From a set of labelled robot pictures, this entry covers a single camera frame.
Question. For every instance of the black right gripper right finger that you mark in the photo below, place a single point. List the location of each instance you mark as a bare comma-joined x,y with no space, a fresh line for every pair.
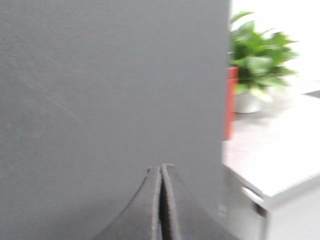
181,216

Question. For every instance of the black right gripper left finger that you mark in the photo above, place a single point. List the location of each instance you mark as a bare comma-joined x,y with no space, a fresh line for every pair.
140,219

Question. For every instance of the dark grey fridge door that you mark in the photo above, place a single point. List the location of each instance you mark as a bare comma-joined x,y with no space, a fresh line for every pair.
92,94

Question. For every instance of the grey kitchen counter cabinet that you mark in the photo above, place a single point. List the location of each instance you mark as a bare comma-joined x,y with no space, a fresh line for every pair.
273,169

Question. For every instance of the red box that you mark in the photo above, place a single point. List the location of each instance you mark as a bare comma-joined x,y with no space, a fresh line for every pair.
231,83

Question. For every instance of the green potted plant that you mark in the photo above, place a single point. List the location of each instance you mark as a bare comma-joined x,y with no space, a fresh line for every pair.
261,58

